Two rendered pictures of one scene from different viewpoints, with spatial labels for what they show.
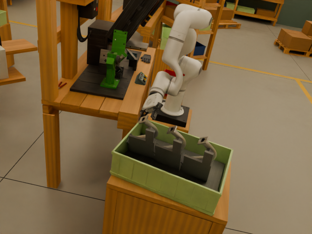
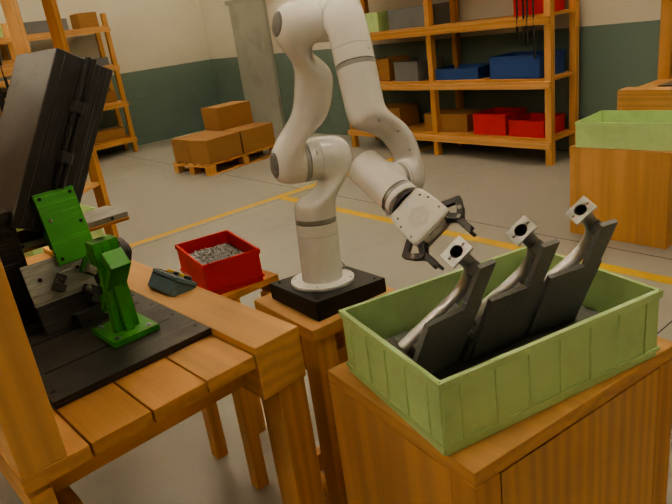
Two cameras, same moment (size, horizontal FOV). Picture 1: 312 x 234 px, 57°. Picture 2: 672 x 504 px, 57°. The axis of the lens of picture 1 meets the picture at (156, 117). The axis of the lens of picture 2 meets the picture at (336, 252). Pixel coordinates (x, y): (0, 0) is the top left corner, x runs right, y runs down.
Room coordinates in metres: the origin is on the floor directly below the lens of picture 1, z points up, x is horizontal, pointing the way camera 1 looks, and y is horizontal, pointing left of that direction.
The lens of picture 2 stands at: (0.55, 0.96, 1.62)
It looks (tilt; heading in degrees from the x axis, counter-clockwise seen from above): 20 degrees down; 320
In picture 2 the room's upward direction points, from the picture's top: 8 degrees counter-clockwise
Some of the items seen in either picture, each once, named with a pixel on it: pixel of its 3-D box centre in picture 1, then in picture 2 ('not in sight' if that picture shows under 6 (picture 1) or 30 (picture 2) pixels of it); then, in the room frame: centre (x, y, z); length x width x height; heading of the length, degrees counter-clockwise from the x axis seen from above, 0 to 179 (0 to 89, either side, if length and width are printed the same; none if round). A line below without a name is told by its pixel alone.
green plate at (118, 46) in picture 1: (120, 42); (61, 223); (2.40, 0.42, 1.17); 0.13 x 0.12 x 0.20; 1
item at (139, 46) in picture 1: (126, 43); (60, 230); (2.55, 0.39, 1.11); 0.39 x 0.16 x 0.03; 91
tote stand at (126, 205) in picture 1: (164, 213); (502, 483); (1.34, -0.18, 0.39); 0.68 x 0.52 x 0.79; 81
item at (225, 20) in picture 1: (219, 17); not in sight; (9.22, -1.35, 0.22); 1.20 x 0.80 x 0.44; 127
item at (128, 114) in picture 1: (140, 79); (145, 297); (2.47, 0.21, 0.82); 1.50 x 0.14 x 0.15; 1
